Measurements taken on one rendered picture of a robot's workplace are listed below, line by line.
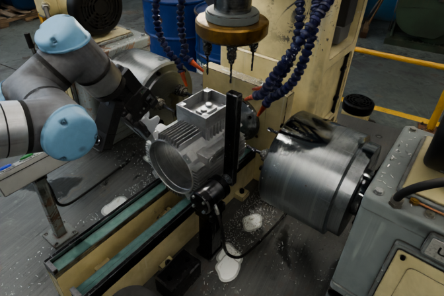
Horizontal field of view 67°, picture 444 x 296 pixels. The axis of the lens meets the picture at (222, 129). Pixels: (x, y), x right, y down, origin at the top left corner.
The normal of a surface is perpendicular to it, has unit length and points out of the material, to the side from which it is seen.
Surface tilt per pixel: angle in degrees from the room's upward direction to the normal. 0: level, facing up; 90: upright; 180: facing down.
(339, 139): 9
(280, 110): 90
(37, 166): 61
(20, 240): 0
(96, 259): 90
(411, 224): 90
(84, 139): 90
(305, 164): 47
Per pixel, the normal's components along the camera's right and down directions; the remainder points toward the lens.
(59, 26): -0.29, -0.48
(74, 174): 0.03, -0.82
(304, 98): -0.61, 0.44
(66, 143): 0.67, 0.44
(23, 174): 0.70, -0.07
